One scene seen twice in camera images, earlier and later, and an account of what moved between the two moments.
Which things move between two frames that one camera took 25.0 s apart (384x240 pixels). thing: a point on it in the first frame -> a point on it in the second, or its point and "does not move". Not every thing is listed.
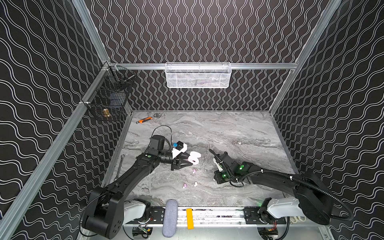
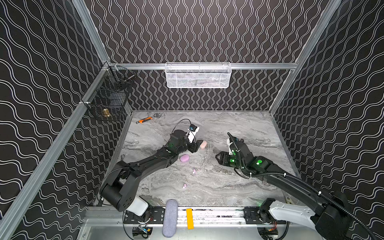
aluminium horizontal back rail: x=235 y=66 does not move
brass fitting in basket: x=106 y=112 does not move
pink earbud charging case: x=193 y=157 -> x=203 y=144
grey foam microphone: x=170 y=218 does not move
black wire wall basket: x=107 y=99 does not move
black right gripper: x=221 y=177 -> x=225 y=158
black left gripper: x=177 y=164 -> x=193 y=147
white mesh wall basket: x=198 y=75 does not move
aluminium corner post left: x=87 y=22 does not move
